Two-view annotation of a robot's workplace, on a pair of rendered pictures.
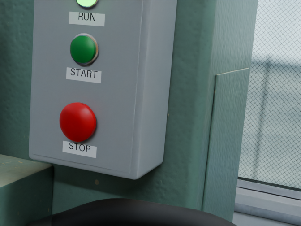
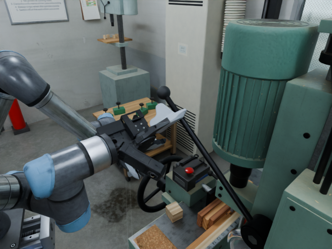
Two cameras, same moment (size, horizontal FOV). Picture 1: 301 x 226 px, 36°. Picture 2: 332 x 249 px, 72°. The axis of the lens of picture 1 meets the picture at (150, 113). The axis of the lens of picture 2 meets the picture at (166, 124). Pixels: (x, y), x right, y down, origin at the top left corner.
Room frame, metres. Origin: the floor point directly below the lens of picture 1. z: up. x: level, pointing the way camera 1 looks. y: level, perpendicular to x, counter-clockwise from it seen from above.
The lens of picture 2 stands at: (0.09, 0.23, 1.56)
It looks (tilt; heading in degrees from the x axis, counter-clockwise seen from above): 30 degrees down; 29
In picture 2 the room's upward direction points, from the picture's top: straight up
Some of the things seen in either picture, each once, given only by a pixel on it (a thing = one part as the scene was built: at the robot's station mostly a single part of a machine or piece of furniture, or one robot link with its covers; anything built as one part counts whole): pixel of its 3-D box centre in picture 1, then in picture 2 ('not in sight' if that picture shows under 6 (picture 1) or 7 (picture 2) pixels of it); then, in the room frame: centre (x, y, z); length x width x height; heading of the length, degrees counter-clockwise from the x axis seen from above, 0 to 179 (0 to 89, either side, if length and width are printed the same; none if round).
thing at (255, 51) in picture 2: not in sight; (256, 94); (0.63, 0.29, 1.35); 0.18 x 0.18 x 0.31
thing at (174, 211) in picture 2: not in sight; (174, 211); (0.56, 0.46, 0.92); 0.04 x 0.04 x 0.04; 60
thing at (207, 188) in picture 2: not in sight; (209, 191); (0.67, 0.38, 0.95); 0.09 x 0.07 x 0.09; 159
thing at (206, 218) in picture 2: not in sight; (229, 203); (0.68, 0.31, 0.92); 0.25 x 0.02 x 0.05; 159
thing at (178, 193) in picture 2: not in sight; (190, 184); (0.70, 0.47, 0.92); 0.15 x 0.13 x 0.09; 159
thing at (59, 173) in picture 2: not in sight; (59, 171); (0.29, 0.59, 1.25); 0.11 x 0.08 x 0.09; 159
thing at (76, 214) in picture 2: not in sight; (64, 202); (0.29, 0.60, 1.15); 0.11 x 0.08 x 0.11; 100
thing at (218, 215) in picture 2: not in sight; (229, 208); (0.65, 0.30, 0.93); 0.20 x 0.02 x 0.06; 159
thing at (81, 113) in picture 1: (77, 122); not in sight; (0.35, 0.05, 1.36); 0.03 x 0.01 x 0.03; 69
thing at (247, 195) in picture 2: not in sight; (240, 197); (0.62, 0.27, 1.03); 0.14 x 0.07 x 0.09; 69
